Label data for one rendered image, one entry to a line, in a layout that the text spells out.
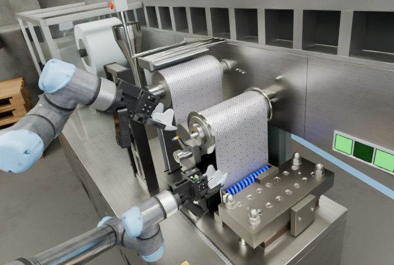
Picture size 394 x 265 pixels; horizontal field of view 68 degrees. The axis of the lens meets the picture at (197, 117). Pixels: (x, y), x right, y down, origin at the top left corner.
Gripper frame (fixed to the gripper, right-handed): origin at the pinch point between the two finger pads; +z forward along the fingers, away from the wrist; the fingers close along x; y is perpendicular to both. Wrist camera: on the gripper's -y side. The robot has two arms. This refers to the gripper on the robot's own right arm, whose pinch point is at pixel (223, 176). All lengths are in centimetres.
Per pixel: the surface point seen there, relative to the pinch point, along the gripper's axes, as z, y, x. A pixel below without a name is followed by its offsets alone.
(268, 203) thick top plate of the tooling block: 6.1, -6.2, -14.5
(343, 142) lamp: 29.4, 10.2, -24.1
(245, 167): 9.8, -1.4, -0.2
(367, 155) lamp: 29.4, 9.1, -31.3
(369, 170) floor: 176, -109, 28
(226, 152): 2.1, 8.9, -0.3
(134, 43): 8, 36, 72
